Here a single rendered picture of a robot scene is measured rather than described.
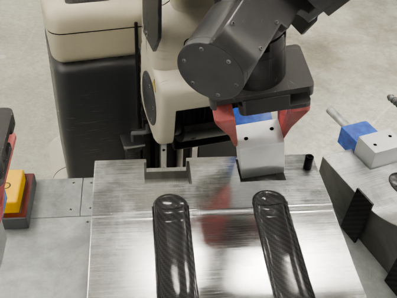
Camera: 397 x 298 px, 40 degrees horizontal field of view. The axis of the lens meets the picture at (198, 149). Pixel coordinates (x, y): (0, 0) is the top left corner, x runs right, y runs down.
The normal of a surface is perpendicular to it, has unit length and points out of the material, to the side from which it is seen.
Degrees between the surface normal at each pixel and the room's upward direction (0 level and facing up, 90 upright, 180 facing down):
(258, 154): 100
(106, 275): 3
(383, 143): 0
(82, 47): 90
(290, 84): 13
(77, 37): 90
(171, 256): 5
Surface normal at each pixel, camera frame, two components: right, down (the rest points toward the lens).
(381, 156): 0.39, 0.60
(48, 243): 0.04, -0.77
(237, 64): -0.41, 0.72
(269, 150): 0.11, 0.76
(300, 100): -0.11, -0.65
